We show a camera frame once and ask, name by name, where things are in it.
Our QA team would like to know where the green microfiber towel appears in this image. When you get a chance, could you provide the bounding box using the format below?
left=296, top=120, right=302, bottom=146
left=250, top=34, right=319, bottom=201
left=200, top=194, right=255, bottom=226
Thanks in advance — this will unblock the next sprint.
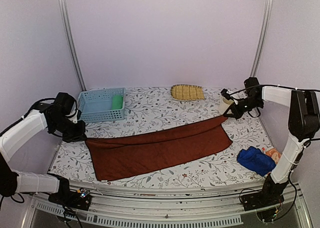
left=111, top=94, right=124, bottom=110

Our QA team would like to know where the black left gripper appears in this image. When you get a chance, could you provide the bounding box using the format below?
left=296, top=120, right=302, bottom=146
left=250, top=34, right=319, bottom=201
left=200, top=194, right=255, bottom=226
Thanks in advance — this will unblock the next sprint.
left=51, top=115, right=87, bottom=143

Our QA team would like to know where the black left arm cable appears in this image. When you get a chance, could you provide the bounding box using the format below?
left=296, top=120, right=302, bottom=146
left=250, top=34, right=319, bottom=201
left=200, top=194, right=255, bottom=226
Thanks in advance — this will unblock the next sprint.
left=24, top=97, right=57, bottom=116

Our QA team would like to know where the cream cylindrical cup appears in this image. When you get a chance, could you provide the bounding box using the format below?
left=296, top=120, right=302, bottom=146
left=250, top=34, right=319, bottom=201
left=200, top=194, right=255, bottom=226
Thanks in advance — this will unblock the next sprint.
left=218, top=96, right=233, bottom=115

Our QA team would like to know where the brown towel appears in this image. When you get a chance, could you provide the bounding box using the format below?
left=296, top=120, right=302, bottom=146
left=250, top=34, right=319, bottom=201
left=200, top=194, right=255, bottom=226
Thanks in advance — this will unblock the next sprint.
left=85, top=115, right=232, bottom=181

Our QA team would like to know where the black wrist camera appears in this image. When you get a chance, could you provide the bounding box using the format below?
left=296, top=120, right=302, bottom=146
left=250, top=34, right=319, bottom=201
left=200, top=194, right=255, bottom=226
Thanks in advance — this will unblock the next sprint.
left=244, top=77, right=260, bottom=93
left=53, top=92, right=76, bottom=115

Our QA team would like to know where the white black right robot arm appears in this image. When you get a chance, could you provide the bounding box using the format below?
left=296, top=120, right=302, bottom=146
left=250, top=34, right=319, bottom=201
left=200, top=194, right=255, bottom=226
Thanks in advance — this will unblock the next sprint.
left=220, top=85, right=320, bottom=206

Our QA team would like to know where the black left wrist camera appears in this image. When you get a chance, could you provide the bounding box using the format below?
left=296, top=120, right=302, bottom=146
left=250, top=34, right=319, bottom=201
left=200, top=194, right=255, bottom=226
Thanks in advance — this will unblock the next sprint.
left=53, top=92, right=76, bottom=115

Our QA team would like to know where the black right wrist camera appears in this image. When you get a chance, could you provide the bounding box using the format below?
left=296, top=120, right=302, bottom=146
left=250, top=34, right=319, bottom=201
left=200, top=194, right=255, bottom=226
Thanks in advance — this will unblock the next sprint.
left=244, top=77, right=260, bottom=93

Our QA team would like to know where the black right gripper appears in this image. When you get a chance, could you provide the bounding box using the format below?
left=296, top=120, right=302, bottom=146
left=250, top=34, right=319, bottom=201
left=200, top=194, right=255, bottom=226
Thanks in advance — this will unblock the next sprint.
left=223, top=96, right=263, bottom=120

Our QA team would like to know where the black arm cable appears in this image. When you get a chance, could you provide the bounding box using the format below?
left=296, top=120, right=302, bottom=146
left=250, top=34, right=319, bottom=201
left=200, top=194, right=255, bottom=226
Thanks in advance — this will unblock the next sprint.
left=24, top=97, right=57, bottom=116
left=220, top=84, right=320, bottom=223

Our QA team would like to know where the left aluminium frame post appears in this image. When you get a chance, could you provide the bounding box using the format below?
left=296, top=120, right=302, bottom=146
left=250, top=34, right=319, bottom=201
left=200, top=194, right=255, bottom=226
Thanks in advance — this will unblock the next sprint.
left=58, top=0, right=87, bottom=92

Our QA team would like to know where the aluminium front rail base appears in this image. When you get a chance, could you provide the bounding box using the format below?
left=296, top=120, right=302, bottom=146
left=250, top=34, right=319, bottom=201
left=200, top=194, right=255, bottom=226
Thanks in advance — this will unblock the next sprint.
left=21, top=180, right=313, bottom=228

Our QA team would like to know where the right aluminium frame post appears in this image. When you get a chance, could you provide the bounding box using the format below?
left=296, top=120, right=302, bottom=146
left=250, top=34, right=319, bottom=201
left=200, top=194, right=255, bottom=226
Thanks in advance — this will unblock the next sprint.
left=250, top=0, right=273, bottom=77

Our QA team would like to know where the orange patterned towel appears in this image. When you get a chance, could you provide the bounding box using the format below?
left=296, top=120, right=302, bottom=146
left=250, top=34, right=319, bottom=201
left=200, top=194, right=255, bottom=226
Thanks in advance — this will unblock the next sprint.
left=260, top=147, right=282, bottom=177

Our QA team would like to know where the woven bamboo tray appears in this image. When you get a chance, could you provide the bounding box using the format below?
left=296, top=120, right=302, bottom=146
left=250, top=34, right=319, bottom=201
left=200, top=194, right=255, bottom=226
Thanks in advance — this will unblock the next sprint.
left=170, top=84, right=205, bottom=101

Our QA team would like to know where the light blue plastic basket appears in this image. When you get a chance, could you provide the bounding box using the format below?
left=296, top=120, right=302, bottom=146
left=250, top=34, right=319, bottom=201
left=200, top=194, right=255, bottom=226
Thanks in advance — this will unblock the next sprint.
left=77, top=87, right=126, bottom=123

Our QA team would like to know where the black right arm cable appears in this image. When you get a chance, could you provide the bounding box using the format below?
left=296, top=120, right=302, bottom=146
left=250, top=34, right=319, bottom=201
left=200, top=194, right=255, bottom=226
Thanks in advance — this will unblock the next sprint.
left=220, top=84, right=320, bottom=223

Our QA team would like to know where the blue rolled towel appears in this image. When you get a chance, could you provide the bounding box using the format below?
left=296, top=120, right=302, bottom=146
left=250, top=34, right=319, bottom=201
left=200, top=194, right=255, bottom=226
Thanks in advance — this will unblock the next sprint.
left=236, top=146, right=276, bottom=177

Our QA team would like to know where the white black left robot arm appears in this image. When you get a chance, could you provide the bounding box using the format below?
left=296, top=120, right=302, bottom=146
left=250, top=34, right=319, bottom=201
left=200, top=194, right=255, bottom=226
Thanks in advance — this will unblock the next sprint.
left=0, top=92, right=86, bottom=205

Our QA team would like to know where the aluminium frame post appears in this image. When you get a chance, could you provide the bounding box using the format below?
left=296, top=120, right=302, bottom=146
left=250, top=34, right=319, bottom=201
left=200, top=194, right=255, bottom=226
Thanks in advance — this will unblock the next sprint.
left=58, top=0, right=87, bottom=92
left=250, top=0, right=273, bottom=77

